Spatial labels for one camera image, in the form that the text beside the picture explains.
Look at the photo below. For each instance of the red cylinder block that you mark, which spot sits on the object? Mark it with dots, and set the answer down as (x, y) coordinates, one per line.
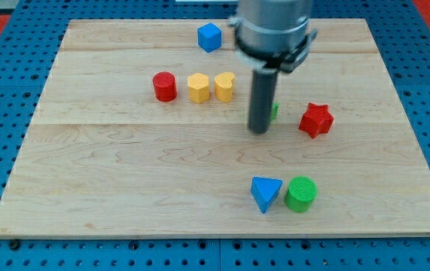
(165, 86)

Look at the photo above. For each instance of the blue triangle block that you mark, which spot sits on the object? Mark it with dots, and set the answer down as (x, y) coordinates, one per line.
(265, 191)

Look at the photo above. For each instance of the yellow hexagon block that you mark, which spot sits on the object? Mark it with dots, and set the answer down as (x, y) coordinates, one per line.
(198, 88)

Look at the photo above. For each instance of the red star block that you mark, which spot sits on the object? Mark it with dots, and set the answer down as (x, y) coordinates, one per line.
(316, 120)

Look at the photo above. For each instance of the green cylinder block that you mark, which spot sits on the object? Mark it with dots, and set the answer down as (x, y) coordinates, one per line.
(301, 193)

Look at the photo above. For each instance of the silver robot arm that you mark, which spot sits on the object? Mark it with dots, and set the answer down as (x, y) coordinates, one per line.
(272, 34)

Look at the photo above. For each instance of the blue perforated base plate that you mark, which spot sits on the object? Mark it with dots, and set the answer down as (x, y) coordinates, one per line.
(30, 38)

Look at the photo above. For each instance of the green star block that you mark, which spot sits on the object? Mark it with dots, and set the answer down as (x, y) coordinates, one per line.
(274, 111)

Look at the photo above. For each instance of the blue cube block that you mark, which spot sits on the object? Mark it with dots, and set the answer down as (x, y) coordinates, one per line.
(209, 37)

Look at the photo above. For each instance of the light wooden board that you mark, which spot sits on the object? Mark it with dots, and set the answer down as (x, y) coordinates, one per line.
(104, 159)

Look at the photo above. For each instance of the yellow heart block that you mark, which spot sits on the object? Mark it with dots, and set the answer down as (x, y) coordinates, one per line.
(224, 86)

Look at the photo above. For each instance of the grey cylindrical pointer tool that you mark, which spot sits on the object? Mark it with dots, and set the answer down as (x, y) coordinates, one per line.
(263, 89)

